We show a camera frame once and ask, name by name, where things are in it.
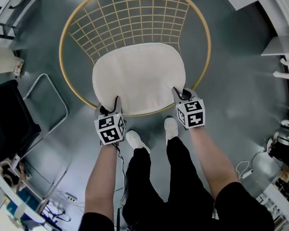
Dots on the black chair with chrome frame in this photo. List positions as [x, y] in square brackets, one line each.
[9, 119]

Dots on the metal frame table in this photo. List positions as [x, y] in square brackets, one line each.
[12, 6]

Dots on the person's black shirt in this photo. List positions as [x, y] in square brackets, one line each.
[243, 206]

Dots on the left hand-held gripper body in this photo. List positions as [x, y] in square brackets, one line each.
[109, 131]

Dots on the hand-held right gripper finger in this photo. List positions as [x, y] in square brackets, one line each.
[194, 96]
[177, 96]

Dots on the person's white left shoe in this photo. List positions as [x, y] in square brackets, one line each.
[136, 141]

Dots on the person's right forearm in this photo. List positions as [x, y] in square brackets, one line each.
[212, 157]

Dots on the person's left forearm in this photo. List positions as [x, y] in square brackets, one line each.
[102, 177]

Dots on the person's left leg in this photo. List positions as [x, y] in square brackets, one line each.
[140, 177]

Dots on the person's white shoe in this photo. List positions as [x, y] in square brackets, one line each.
[136, 141]
[171, 126]

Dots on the person's leg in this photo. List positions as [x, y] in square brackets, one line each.
[183, 167]
[140, 177]

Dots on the white cushion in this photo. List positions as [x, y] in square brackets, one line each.
[139, 78]

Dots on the white power strip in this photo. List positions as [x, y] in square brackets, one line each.
[71, 196]

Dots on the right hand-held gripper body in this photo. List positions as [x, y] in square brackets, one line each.
[191, 114]

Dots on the person's white right shoe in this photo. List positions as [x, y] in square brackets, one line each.
[171, 126]

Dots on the person's right leg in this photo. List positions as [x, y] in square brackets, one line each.
[183, 167]

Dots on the cream rounded container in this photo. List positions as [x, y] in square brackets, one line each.
[3, 64]

